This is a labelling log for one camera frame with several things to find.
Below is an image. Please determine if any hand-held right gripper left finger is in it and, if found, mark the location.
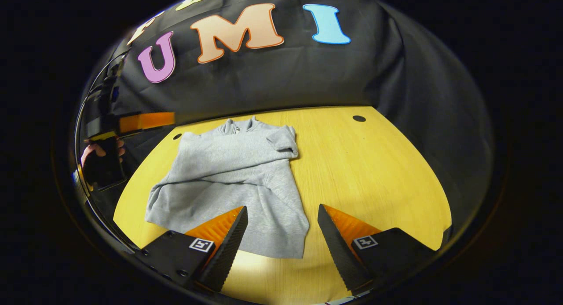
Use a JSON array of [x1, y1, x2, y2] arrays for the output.
[[134, 206, 249, 293]]

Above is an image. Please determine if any black backdrop cloth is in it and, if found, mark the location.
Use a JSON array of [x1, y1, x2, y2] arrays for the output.
[[79, 0, 493, 226]]

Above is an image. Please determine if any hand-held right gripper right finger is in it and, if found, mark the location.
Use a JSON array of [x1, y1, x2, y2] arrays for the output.
[[318, 204, 440, 296]]

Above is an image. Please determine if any grey zip-collar sweatshirt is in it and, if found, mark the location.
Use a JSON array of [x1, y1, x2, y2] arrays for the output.
[[145, 116, 310, 259]]

